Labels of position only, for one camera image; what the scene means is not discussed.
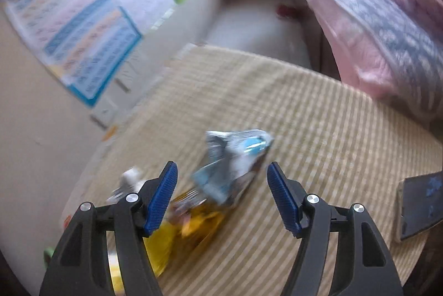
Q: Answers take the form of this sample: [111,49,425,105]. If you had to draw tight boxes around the pink patterned bedding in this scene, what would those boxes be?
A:
[298,0,443,122]

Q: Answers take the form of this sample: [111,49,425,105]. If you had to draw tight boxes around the smartphone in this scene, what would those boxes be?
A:
[394,170,443,243]

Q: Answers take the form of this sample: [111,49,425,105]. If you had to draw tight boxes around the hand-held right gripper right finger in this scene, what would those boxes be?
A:
[267,162,405,296]

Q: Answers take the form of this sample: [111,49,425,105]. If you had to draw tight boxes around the pink quilt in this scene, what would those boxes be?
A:
[293,0,418,103]

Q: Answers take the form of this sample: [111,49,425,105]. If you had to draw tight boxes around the striped beige tablecloth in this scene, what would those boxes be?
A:
[64,43,437,296]

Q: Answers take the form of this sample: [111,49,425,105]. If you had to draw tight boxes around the white wall socket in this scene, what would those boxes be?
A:
[90,99,119,131]

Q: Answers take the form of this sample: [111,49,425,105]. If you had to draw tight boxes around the small red thing on floor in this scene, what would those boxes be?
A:
[276,3,299,19]

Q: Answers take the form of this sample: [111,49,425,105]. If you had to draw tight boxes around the blue chart wall poster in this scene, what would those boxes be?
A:
[1,0,145,109]

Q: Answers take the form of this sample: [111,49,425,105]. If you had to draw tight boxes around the small white wrapper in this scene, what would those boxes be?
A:
[107,167,145,204]

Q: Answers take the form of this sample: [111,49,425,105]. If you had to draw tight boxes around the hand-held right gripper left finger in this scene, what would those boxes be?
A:
[39,161,179,296]

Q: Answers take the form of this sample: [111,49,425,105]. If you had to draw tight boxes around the green bowl with red inside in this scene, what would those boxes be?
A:
[43,247,55,272]

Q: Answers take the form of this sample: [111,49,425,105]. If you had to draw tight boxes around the silver blue snack packet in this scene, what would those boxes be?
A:
[192,129,276,211]

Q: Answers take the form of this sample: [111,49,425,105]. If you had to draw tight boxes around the yellow snack packet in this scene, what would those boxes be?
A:
[143,190,226,278]

